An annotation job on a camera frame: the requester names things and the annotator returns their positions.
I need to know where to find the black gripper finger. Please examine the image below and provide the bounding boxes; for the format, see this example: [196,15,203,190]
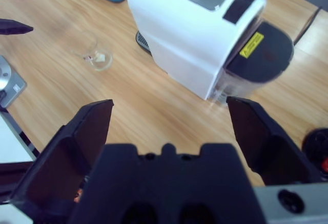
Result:
[226,96,324,187]
[10,99,114,224]
[0,18,34,36]

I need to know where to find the clear drinking glass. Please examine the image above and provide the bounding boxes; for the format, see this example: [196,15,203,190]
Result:
[70,30,114,72]

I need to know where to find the white capsule coffee machine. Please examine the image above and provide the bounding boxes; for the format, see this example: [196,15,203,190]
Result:
[126,0,295,107]

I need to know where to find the black capsule holder with rods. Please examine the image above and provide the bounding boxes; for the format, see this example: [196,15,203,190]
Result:
[301,127,328,184]

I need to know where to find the arm grey base plate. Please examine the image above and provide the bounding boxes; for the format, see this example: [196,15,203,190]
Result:
[0,54,28,108]

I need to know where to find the white mount block dark post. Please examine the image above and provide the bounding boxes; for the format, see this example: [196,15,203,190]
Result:
[0,106,40,205]

